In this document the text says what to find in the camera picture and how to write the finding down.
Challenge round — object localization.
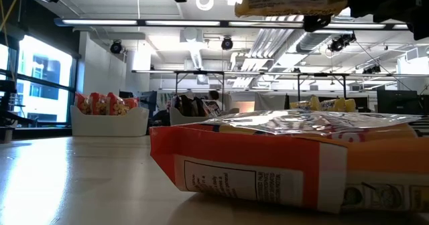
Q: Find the black background monitor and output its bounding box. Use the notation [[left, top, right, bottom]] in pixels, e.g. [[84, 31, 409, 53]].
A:
[[377, 90, 420, 116]]

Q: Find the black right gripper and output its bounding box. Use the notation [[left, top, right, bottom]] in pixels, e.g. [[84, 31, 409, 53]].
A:
[[303, 0, 429, 41]]

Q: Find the grey plastic bin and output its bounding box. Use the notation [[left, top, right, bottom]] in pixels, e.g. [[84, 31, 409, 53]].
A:
[[169, 106, 241, 126]]

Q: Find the black overhead light bar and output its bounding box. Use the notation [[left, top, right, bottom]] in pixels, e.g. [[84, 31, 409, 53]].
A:
[[54, 17, 409, 31]]

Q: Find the person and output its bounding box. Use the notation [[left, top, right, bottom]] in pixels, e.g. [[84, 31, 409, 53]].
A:
[[207, 90, 232, 112]]

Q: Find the white ring ceiling lamp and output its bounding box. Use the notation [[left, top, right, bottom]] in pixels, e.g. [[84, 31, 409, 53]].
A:
[[196, 0, 215, 11]]

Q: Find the yellow Maruchan ramen pack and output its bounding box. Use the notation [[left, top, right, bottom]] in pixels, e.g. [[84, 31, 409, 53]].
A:
[[343, 98, 357, 113], [320, 98, 346, 113], [233, 0, 349, 18], [290, 96, 322, 111]]

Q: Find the red Saucy Noods pack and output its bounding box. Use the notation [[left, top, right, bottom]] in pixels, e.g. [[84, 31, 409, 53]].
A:
[[89, 92, 110, 116], [107, 92, 140, 116], [149, 109, 429, 215], [75, 92, 93, 115]]

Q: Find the white plastic bin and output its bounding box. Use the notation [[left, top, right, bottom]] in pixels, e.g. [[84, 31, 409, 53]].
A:
[[70, 104, 150, 138]]

